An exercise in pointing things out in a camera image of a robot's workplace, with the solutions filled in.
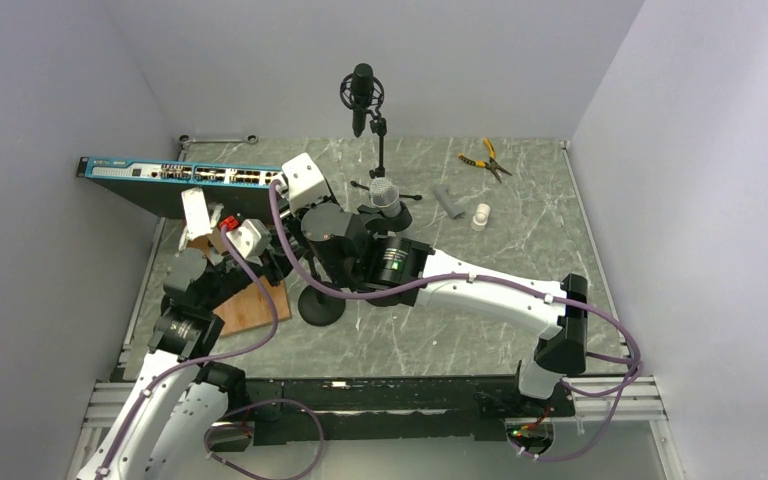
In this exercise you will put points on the grey pipe piece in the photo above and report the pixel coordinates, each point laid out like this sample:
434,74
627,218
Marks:
447,202

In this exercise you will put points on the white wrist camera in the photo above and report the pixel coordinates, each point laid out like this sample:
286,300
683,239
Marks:
249,238
305,185

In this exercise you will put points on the left black round-base mic stand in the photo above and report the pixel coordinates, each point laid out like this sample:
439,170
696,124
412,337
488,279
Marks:
315,307

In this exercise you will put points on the yellow black pliers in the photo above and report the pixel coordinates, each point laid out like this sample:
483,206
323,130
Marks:
490,164

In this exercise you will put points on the black tripod shock-mount stand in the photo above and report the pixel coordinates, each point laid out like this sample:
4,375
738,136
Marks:
374,119

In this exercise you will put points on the black round-base mic stand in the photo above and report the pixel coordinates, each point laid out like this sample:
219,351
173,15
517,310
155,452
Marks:
315,307
383,221

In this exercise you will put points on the centre black round-base mic stand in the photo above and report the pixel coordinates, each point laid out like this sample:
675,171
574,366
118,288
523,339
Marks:
383,221

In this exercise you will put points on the wooden board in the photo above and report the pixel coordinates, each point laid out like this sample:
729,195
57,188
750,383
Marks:
248,310

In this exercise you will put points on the blue network switch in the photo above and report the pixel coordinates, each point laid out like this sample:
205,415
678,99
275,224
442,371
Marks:
156,186

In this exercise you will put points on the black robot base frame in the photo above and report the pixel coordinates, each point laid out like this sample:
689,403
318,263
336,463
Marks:
274,412

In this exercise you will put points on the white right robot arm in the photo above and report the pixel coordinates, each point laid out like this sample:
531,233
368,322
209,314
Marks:
387,271

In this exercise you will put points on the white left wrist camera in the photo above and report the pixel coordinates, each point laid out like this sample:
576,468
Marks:
249,238

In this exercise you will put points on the white pipe fitting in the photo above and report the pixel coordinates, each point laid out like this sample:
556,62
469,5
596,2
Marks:
480,218

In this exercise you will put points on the black condenser microphone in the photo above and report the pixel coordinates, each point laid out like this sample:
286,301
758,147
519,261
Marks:
361,91

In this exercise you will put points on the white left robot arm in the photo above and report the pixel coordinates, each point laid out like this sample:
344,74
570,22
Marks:
182,387

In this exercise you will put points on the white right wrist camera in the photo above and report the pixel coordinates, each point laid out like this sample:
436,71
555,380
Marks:
305,185

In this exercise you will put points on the silver combination wrench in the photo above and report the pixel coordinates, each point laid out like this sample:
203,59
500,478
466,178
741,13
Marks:
188,140

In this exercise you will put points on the white plastic clip part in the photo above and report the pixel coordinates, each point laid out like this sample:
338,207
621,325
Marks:
201,216

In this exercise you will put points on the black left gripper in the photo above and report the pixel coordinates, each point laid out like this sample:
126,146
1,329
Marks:
278,260

